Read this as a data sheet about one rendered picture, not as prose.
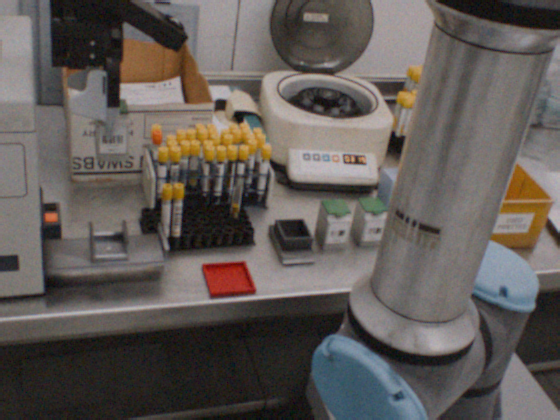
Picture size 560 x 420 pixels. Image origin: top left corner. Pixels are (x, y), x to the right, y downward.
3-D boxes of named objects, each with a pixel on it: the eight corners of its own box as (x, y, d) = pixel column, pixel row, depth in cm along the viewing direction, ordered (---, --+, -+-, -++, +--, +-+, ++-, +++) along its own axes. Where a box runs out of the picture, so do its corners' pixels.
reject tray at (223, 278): (210, 297, 104) (211, 293, 103) (201, 267, 109) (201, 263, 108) (256, 293, 106) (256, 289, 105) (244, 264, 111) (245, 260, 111)
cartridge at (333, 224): (322, 250, 117) (330, 215, 113) (313, 233, 121) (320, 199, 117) (345, 248, 118) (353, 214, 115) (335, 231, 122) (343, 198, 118)
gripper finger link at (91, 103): (68, 139, 89) (66, 64, 86) (117, 139, 91) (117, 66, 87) (69, 147, 86) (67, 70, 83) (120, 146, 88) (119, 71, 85)
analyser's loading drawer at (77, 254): (17, 282, 97) (14, 251, 95) (17, 252, 103) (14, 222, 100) (167, 271, 104) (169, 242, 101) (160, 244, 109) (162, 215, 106)
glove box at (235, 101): (211, 177, 131) (215, 130, 126) (187, 116, 150) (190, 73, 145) (275, 175, 135) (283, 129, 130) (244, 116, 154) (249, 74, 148)
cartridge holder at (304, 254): (282, 265, 112) (285, 246, 110) (267, 231, 119) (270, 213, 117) (314, 263, 114) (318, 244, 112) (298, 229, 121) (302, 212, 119)
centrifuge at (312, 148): (268, 189, 130) (278, 129, 124) (252, 115, 155) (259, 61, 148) (395, 195, 135) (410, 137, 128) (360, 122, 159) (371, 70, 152)
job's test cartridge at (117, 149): (96, 161, 92) (96, 117, 89) (94, 143, 96) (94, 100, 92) (128, 161, 93) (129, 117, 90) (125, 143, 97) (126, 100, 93)
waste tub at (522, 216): (469, 251, 123) (486, 202, 117) (437, 207, 133) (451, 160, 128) (537, 248, 126) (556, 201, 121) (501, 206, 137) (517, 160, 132)
